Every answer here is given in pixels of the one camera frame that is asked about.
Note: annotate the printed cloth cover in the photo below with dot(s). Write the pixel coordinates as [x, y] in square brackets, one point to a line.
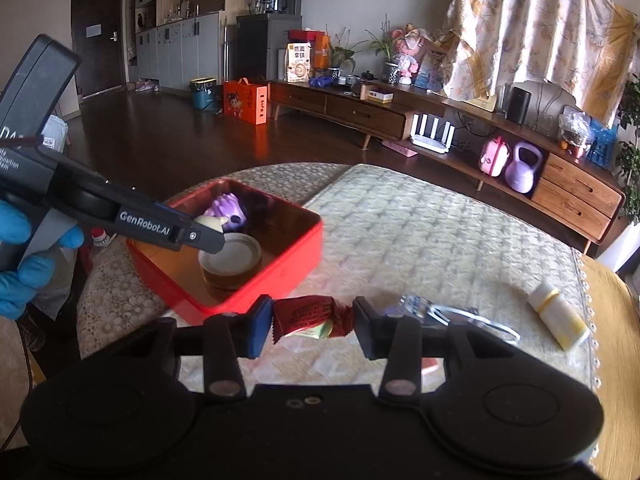
[530, 25]

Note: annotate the blue picture book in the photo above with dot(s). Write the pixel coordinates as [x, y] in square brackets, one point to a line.
[430, 67]

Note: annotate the dark cabinet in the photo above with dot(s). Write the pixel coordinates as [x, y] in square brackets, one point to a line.
[260, 47]

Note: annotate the small yellow white box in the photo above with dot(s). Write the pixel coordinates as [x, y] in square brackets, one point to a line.
[380, 96]

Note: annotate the grey wall cabinets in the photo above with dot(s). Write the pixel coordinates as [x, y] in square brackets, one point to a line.
[175, 50]

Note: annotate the glass jar with lid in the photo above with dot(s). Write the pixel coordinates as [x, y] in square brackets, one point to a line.
[240, 260]

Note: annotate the red tin box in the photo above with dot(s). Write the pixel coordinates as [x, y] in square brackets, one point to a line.
[280, 280]

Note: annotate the tall potted plant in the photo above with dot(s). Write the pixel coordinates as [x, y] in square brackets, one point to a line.
[387, 67]

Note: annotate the small potted plant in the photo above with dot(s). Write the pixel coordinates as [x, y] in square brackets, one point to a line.
[342, 60]

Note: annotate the purple spiky toy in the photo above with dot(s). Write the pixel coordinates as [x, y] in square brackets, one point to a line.
[227, 207]

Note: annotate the small yellow white bottle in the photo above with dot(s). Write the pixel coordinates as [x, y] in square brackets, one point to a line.
[557, 315]

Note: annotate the small cream round object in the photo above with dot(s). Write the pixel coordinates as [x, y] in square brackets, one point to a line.
[207, 222]

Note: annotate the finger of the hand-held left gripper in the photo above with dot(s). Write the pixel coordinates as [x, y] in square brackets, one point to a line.
[165, 225]

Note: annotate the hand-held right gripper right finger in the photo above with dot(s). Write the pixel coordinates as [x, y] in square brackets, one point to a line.
[364, 330]

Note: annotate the dark teapot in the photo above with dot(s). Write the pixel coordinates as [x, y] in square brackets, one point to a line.
[367, 77]

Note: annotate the red-capped bottle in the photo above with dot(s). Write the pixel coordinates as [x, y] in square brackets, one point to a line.
[101, 236]

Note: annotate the pink bag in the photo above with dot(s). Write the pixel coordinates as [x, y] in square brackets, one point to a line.
[492, 157]

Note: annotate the black speaker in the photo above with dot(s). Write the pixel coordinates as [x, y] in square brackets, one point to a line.
[518, 105]

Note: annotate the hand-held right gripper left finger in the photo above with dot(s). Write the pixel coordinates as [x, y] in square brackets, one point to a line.
[260, 327]

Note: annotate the quilted beige table mat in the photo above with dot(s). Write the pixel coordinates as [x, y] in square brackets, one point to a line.
[425, 240]

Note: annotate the white planter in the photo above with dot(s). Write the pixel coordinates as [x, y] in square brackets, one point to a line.
[622, 247]

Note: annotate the red flat box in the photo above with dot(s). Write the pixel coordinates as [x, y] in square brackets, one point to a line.
[302, 36]

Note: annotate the purple kettlebell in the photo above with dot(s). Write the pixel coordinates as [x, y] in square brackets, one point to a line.
[522, 172]

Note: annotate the teal bucket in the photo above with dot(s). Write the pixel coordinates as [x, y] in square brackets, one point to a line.
[204, 95]

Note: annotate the white brown snack box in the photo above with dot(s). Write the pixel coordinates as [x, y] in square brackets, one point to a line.
[299, 62]

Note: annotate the red candy packet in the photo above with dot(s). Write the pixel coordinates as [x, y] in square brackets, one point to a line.
[305, 315]

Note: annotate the wooden tissue box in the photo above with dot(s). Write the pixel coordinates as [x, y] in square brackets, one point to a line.
[482, 104]

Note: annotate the clear plastic bag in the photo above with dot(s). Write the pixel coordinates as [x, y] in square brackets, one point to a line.
[575, 132]

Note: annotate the dark wooden door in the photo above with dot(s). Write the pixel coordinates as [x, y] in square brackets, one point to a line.
[97, 40]

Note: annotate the person's left hand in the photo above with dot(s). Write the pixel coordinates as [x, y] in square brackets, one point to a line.
[15, 285]

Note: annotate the orange gift box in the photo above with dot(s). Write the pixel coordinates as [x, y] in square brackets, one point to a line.
[245, 102]

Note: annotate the white router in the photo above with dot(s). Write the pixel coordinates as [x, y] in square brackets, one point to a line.
[432, 135]

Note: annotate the pink doll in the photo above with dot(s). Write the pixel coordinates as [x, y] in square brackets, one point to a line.
[407, 55]

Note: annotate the pair of shoes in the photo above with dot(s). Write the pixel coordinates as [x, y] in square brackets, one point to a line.
[147, 85]

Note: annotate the orange paper bag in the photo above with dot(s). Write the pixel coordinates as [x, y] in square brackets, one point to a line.
[322, 52]

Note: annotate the blue toy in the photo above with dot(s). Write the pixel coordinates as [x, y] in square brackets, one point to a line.
[320, 81]

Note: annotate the wooden TV stand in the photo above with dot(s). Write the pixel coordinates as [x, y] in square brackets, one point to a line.
[575, 185]

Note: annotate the large green houseplant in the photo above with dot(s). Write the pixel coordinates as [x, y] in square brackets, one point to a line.
[631, 150]

